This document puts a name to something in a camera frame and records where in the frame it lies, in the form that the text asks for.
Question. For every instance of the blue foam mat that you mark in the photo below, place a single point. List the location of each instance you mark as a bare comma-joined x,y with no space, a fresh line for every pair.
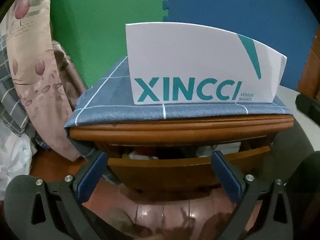
237,2

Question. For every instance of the white cardboard shoe box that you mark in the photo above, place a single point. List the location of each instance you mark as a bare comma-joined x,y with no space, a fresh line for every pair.
187,55

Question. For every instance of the grey plaid cloth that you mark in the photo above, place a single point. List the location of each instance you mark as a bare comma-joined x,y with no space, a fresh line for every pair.
10,92

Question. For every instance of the wooden drawer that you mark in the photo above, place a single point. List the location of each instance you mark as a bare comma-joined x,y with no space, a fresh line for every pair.
162,172

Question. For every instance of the pink floral curtain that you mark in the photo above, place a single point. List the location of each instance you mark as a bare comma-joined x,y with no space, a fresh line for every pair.
32,80

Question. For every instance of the brown cloth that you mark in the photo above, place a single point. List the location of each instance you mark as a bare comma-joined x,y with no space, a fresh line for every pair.
67,75

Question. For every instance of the white folded garment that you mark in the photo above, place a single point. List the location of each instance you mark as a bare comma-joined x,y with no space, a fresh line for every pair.
142,156

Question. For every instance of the blue checked cloth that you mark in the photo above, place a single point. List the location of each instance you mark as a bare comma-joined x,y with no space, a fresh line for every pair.
125,112

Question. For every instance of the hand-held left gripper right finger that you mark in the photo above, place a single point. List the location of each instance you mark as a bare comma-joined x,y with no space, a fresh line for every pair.
226,177

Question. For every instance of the white flat board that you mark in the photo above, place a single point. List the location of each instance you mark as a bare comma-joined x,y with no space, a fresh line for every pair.
287,93

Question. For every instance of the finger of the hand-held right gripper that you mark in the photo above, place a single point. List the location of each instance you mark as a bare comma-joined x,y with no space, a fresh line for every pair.
308,107

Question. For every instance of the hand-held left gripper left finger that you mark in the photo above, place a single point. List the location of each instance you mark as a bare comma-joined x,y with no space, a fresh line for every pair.
91,177

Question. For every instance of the brown wooden panel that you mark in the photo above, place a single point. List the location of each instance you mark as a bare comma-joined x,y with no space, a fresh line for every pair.
310,67

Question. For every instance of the green foam mat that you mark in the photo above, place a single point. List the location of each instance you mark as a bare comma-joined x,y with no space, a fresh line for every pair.
100,17

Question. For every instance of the white knit garment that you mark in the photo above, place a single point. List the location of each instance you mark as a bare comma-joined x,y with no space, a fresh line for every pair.
205,150

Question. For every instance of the white patterned cloth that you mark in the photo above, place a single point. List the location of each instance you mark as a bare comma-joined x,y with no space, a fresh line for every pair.
12,155

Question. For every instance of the brown wooden nightstand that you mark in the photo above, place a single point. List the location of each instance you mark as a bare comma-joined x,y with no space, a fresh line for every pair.
175,130

